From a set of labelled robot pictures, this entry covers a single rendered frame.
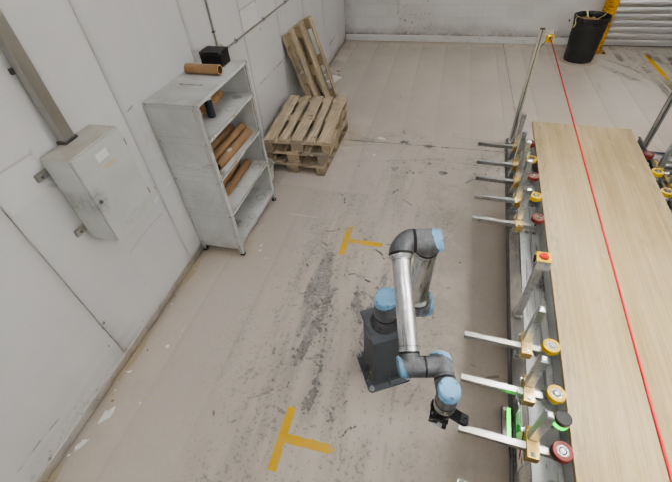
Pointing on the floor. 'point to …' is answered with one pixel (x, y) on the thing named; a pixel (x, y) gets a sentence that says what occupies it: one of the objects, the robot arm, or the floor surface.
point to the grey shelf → (161, 103)
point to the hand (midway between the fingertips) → (442, 425)
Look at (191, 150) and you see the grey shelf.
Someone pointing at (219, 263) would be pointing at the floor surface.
